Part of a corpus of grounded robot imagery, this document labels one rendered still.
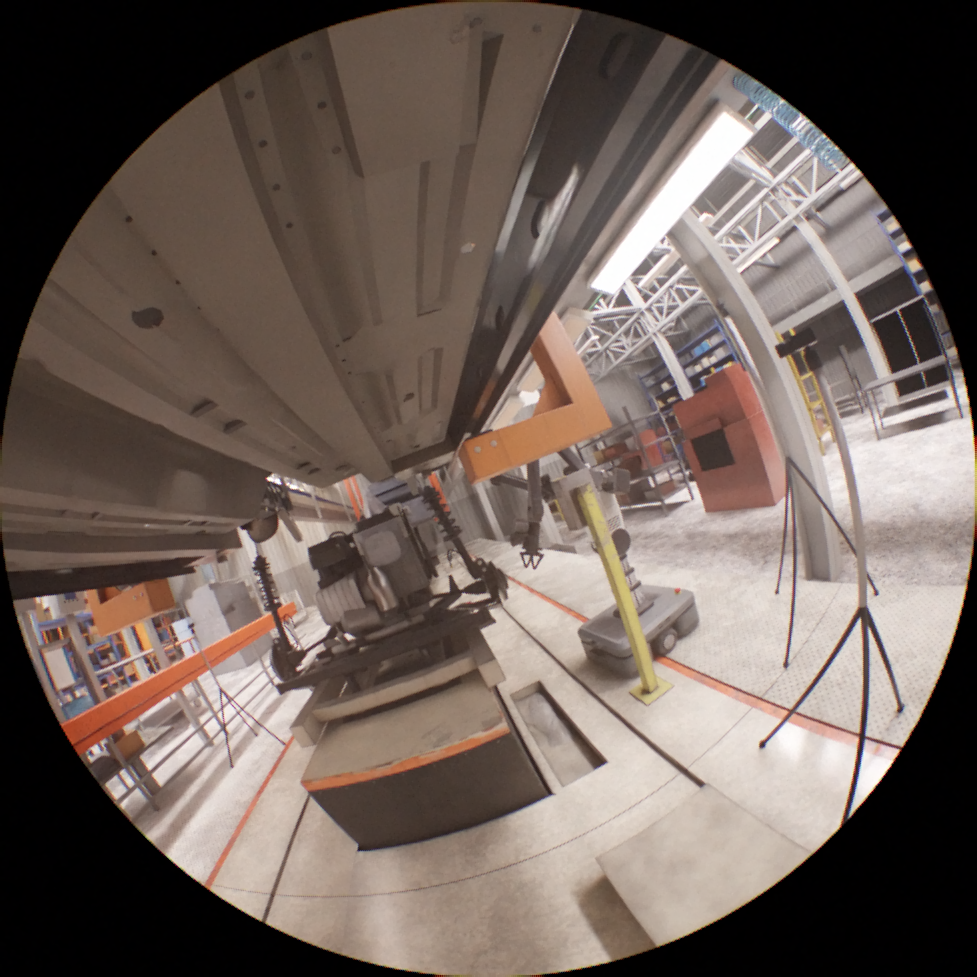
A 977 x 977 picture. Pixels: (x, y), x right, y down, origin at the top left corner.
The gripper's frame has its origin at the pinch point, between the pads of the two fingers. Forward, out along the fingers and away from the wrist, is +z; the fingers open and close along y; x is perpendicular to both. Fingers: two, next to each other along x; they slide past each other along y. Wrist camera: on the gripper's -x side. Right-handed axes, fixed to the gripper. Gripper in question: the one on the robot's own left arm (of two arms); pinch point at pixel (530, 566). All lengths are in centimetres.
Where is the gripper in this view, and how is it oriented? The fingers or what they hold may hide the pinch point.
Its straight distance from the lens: 154.2
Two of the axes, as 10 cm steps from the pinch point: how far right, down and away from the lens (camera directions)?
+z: -1.1, 9.8, -1.8
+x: 9.6, 1.5, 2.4
